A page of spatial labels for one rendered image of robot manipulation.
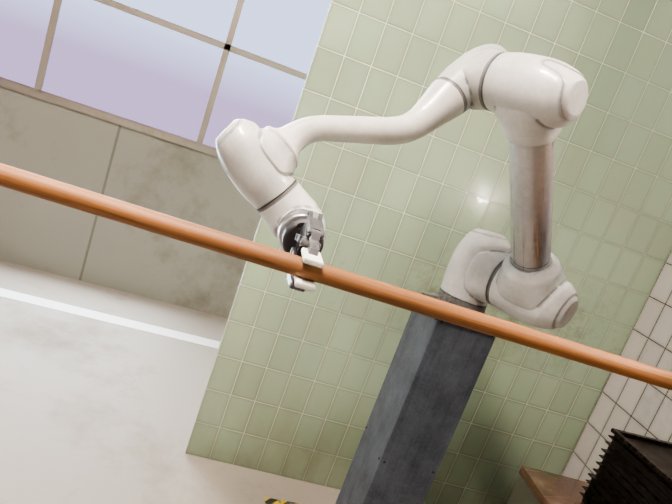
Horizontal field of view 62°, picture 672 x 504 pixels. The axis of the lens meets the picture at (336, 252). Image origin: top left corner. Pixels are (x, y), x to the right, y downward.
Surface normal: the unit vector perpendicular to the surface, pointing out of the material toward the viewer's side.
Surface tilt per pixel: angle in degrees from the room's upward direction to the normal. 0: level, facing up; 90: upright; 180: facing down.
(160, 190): 90
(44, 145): 90
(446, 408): 90
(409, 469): 90
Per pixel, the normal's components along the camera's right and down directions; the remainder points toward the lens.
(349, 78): 0.11, 0.25
